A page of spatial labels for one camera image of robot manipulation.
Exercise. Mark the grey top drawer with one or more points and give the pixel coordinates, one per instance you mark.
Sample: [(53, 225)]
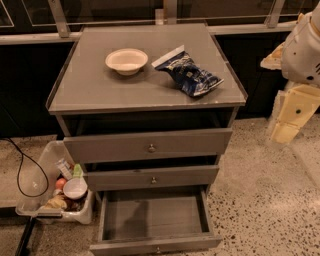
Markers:
[(148, 146)]

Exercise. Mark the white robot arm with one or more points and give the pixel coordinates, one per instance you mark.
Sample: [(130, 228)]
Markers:
[(298, 58)]

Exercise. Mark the grey middle drawer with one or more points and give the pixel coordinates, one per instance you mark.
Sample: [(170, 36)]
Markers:
[(151, 178)]

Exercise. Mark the clear plastic bin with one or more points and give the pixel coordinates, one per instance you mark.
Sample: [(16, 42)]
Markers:
[(38, 185)]

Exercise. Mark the white snack packet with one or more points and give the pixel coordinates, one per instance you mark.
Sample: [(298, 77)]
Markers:
[(64, 168)]

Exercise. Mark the grey drawer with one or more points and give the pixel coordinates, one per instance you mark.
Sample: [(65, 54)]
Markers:
[(148, 146), (154, 221), (151, 178)]

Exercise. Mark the metal railing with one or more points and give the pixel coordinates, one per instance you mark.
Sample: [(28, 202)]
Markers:
[(22, 21)]

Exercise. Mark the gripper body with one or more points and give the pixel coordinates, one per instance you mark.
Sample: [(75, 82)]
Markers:
[(301, 55)]

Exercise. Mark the white paper bowl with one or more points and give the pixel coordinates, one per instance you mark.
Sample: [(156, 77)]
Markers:
[(126, 61)]

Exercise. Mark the blue chip bag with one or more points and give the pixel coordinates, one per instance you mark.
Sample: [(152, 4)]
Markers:
[(189, 78)]

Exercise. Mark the white bowl in bin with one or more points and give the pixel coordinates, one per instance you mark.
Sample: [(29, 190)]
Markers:
[(75, 188)]

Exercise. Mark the grey drawer cabinet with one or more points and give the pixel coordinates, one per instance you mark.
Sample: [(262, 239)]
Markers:
[(91, 99)]

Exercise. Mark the red apple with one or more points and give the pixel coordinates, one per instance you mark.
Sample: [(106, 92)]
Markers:
[(60, 183)]

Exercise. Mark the grey bottom drawer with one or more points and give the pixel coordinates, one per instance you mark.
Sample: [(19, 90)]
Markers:
[(154, 221)]

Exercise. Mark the green white bottle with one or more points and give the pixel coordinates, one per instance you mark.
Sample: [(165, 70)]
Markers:
[(77, 171)]

